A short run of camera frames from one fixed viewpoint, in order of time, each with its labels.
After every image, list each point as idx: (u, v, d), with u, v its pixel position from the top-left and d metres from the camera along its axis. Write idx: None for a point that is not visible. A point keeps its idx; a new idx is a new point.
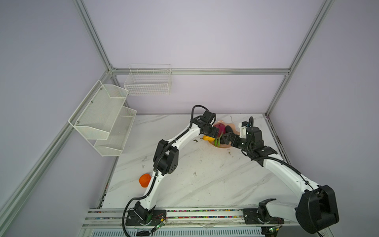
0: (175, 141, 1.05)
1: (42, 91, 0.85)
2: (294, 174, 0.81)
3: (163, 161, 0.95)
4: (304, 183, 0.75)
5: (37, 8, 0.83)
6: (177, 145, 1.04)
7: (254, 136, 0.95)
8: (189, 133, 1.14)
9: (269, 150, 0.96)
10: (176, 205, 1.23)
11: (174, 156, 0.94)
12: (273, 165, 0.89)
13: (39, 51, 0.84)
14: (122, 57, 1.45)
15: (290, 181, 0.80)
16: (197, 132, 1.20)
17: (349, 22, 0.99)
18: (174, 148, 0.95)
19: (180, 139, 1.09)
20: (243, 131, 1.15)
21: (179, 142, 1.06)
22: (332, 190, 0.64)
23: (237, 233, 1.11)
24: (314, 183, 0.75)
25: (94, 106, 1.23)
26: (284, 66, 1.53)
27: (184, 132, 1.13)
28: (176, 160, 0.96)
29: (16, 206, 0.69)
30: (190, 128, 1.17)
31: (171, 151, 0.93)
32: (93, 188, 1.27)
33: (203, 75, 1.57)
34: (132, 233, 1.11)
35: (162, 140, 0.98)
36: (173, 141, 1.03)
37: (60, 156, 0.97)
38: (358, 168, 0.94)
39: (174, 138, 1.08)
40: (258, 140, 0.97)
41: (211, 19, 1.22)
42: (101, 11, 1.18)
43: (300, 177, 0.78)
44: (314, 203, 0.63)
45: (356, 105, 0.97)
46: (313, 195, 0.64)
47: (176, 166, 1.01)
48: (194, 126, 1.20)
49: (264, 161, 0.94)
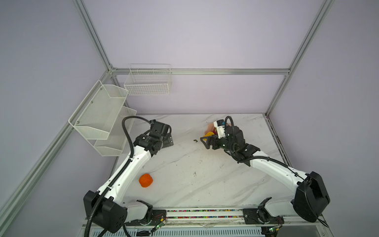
0: (111, 189, 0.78)
1: (42, 91, 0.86)
2: (283, 169, 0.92)
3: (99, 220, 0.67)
4: (294, 175, 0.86)
5: (37, 8, 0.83)
6: (113, 194, 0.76)
7: (237, 138, 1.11)
8: (132, 164, 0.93)
9: (252, 149, 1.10)
10: (176, 205, 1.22)
11: (114, 211, 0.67)
12: (259, 163, 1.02)
13: (39, 51, 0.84)
14: (122, 57, 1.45)
15: (282, 176, 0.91)
16: (145, 156, 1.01)
17: (348, 22, 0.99)
18: (109, 199, 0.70)
19: (117, 182, 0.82)
20: (220, 130, 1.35)
21: (118, 187, 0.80)
22: (319, 176, 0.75)
23: (237, 233, 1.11)
24: (302, 173, 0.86)
25: (94, 106, 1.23)
26: (284, 66, 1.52)
27: (124, 166, 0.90)
28: (117, 213, 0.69)
29: (16, 207, 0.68)
30: (132, 157, 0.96)
31: (105, 205, 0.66)
32: (93, 188, 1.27)
33: (203, 75, 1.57)
34: (132, 233, 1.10)
35: (89, 193, 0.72)
36: (106, 190, 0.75)
37: (61, 156, 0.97)
38: (358, 168, 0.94)
39: (108, 183, 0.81)
40: (241, 141, 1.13)
41: (211, 18, 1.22)
42: (101, 11, 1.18)
43: (289, 170, 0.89)
44: (309, 192, 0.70)
45: (356, 104, 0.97)
46: (306, 185, 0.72)
47: (125, 217, 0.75)
48: (137, 152, 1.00)
49: (251, 161, 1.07)
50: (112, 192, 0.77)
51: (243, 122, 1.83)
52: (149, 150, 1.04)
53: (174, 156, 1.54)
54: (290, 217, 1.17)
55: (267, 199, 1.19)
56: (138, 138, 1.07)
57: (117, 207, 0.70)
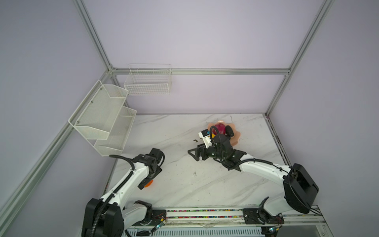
0: (114, 196, 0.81)
1: (42, 91, 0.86)
2: (266, 165, 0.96)
3: (99, 231, 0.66)
4: (279, 170, 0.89)
5: (37, 8, 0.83)
6: (117, 201, 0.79)
7: (224, 146, 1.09)
8: (134, 176, 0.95)
9: (239, 154, 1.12)
10: (176, 205, 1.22)
11: (117, 217, 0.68)
12: (248, 166, 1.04)
13: (39, 51, 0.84)
14: (122, 57, 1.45)
15: (267, 173, 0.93)
16: (145, 172, 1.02)
17: (349, 21, 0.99)
18: (113, 205, 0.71)
19: (121, 190, 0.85)
20: (206, 139, 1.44)
21: (121, 195, 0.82)
22: (299, 166, 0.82)
23: (237, 233, 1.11)
24: (286, 167, 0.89)
25: (94, 106, 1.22)
26: (284, 66, 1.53)
27: (127, 177, 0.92)
28: (118, 222, 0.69)
29: (16, 207, 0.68)
30: (134, 170, 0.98)
31: (109, 210, 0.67)
32: (94, 188, 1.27)
33: (203, 75, 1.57)
34: (132, 233, 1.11)
35: (92, 201, 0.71)
36: (110, 196, 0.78)
37: (61, 155, 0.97)
38: (358, 168, 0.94)
39: (112, 190, 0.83)
40: (229, 149, 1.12)
41: (211, 18, 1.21)
42: (101, 11, 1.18)
43: (275, 167, 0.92)
44: (295, 184, 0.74)
45: (356, 104, 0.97)
46: (291, 178, 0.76)
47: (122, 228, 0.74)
48: (139, 166, 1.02)
49: (240, 166, 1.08)
50: (115, 200, 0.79)
51: (243, 122, 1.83)
52: (149, 167, 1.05)
53: (174, 156, 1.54)
54: (290, 217, 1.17)
55: (266, 199, 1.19)
56: (138, 157, 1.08)
57: (119, 214, 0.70)
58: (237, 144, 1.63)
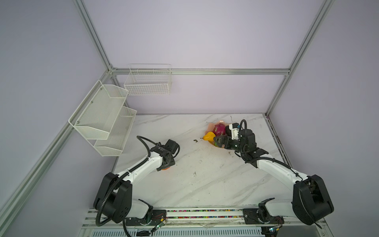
0: (129, 175, 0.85)
1: (42, 90, 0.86)
2: (283, 168, 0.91)
3: (109, 205, 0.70)
4: (295, 176, 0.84)
5: (38, 9, 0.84)
6: (131, 179, 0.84)
7: (248, 139, 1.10)
8: (148, 164, 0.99)
9: (260, 152, 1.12)
10: (176, 205, 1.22)
11: (128, 194, 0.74)
12: (265, 164, 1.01)
13: (39, 50, 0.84)
14: (122, 56, 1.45)
15: (284, 177, 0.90)
16: (158, 162, 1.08)
17: (349, 22, 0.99)
18: (126, 182, 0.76)
19: (135, 171, 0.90)
20: (234, 132, 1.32)
21: (134, 176, 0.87)
22: (321, 179, 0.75)
23: (237, 233, 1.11)
24: (303, 174, 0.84)
25: (94, 106, 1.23)
26: (284, 66, 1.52)
27: (142, 161, 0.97)
28: (127, 200, 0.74)
29: (15, 207, 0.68)
30: (149, 157, 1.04)
31: (122, 186, 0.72)
32: (94, 188, 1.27)
33: (203, 75, 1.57)
34: (132, 233, 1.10)
35: (108, 175, 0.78)
36: (126, 174, 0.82)
37: (61, 155, 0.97)
38: (358, 168, 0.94)
39: (128, 170, 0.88)
40: (251, 143, 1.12)
41: (211, 18, 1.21)
42: (102, 11, 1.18)
43: (291, 171, 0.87)
44: (306, 192, 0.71)
45: (356, 105, 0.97)
46: (304, 185, 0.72)
47: (129, 208, 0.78)
48: (154, 155, 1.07)
49: (257, 162, 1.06)
50: (129, 177, 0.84)
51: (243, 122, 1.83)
52: (163, 159, 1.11)
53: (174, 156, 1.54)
54: (290, 217, 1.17)
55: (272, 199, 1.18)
56: (155, 147, 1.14)
57: (129, 193, 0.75)
58: None
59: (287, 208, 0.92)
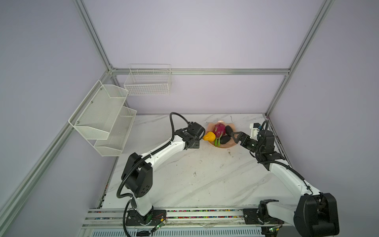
0: (150, 157, 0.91)
1: (42, 90, 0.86)
2: (296, 178, 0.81)
3: (132, 181, 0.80)
4: (306, 188, 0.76)
5: (38, 9, 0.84)
6: (152, 162, 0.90)
7: (266, 141, 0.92)
8: (169, 148, 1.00)
9: (277, 155, 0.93)
10: (176, 205, 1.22)
11: (148, 175, 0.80)
12: (279, 170, 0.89)
13: (39, 50, 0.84)
14: (122, 57, 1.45)
15: (293, 186, 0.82)
16: (181, 146, 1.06)
17: (348, 22, 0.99)
18: (147, 165, 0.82)
19: (157, 154, 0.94)
20: (254, 132, 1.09)
21: (155, 159, 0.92)
22: (334, 198, 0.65)
23: (237, 233, 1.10)
24: (316, 189, 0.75)
25: (94, 106, 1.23)
26: (284, 66, 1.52)
27: (164, 145, 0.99)
28: (148, 178, 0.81)
29: (15, 207, 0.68)
30: (171, 140, 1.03)
31: (143, 168, 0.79)
32: (94, 188, 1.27)
33: (204, 75, 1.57)
34: (132, 233, 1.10)
35: (133, 154, 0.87)
36: (147, 156, 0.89)
37: (61, 155, 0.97)
38: (358, 168, 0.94)
39: (151, 152, 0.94)
40: (270, 145, 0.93)
41: (211, 18, 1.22)
42: (102, 11, 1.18)
43: (303, 182, 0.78)
44: (311, 206, 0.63)
45: (356, 105, 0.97)
46: (312, 199, 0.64)
47: (150, 186, 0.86)
48: (177, 138, 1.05)
49: (270, 165, 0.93)
50: (151, 160, 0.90)
51: (243, 122, 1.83)
52: (185, 143, 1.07)
53: (174, 156, 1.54)
54: None
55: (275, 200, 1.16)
56: (178, 130, 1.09)
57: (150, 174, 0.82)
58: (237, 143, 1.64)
59: (285, 215, 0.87)
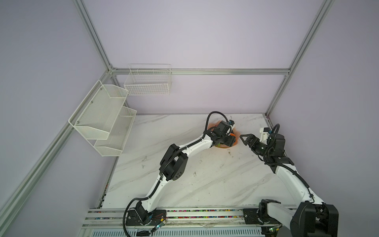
0: (186, 149, 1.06)
1: (42, 90, 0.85)
2: (301, 184, 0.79)
3: (170, 167, 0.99)
4: (309, 196, 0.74)
5: (38, 8, 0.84)
6: (187, 152, 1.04)
7: (276, 143, 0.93)
8: (201, 144, 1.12)
9: (286, 160, 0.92)
10: (176, 205, 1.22)
11: (183, 163, 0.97)
12: (284, 174, 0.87)
13: (39, 50, 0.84)
14: (122, 57, 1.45)
15: (296, 192, 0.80)
16: (209, 144, 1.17)
17: (349, 22, 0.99)
18: (183, 155, 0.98)
19: (191, 147, 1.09)
20: (264, 136, 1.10)
21: (190, 150, 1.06)
22: (337, 212, 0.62)
23: (237, 233, 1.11)
24: (319, 198, 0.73)
25: (94, 106, 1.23)
26: (284, 66, 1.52)
27: (197, 140, 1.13)
28: (183, 167, 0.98)
29: (16, 206, 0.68)
30: (202, 138, 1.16)
31: (180, 157, 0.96)
32: (94, 188, 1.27)
33: (204, 75, 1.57)
34: (132, 233, 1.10)
35: (173, 145, 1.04)
36: (184, 148, 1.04)
37: (61, 155, 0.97)
38: (357, 168, 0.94)
39: (186, 145, 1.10)
40: (279, 148, 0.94)
41: (211, 19, 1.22)
42: (102, 11, 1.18)
43: (307, 189, 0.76)
44: (309, 213, 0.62)
45: (355, 105, 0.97)
46: (312, 207, 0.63)
47: (182, 174, 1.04)
48: (207, 138, 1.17)
49: (277, 168, 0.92)
50: (186, 151, 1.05)
51: (243, 122, 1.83)
52: (212, 142, 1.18)
53: None
54: None
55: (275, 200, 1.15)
56: (207, 130, 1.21)
57: (184, 163, 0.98)
58: (237, 143, 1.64)
59: (282, 217, 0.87)
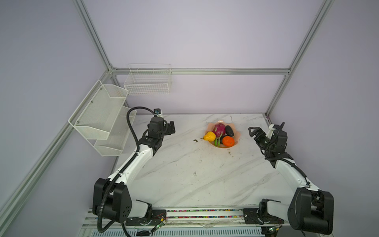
0: (121, 176, 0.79)
1: (42, 90, 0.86)
2: (298, 174, 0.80)
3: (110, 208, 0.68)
4: (305, 183, 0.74)
5: (37, 9, 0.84)
6: (124, 180, 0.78)
7: (278, 139, 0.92)
8: (137, 159, 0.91)
9: (286, 154, 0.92)
10: (176, 205, 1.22)
11: (125, 195, 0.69)
12: (284, 167, 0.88)
13: (39, 51, 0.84)
14: (122, 56, 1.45)
15: (293, 182, 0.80)
16: (149, 153, 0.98)
17: (348, 22, 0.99)
18: (120, 184, 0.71)
19: (127, 171, 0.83)
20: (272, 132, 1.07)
21: (127, 175, 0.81)
22: (332, 198, 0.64)
23: (237, 233, 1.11)
24: (316, 186, 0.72)
25: (94, 106, 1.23)
26: (284, 66, 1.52)
27: (132, 157, 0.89)
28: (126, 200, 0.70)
29: (15, 207, 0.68)
30: (138, 151, 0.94)
31: (117, 189, 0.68)
32: (94, 188, 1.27)
33: (203, 75, 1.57)
34: (132, 233, 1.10)
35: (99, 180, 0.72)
36: (117, 177, 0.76)
37: (61, 156, 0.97)
38: (357, 168, 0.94)
39: (119, 170, 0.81)
40: (281, 145, 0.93)
41: (211, 18, 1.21)
42: (101, 11, 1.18)
43: (303, 178, 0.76)
44: (305, 198, 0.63)
45: (355, 105, 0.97)
46: (308, 191, 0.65)
47: (130, 206, 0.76)
48: (143, 147, 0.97)
49: (276, 163, 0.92)
50: (122, 179, 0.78)
51: (243, 122, 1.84)
52: (154, 149, 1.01)
53: (174, 156, 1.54)
54: None
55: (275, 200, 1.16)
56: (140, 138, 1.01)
57: (127, 193, 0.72)
58: (237, 143, 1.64)
59: (284, 214, 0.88)
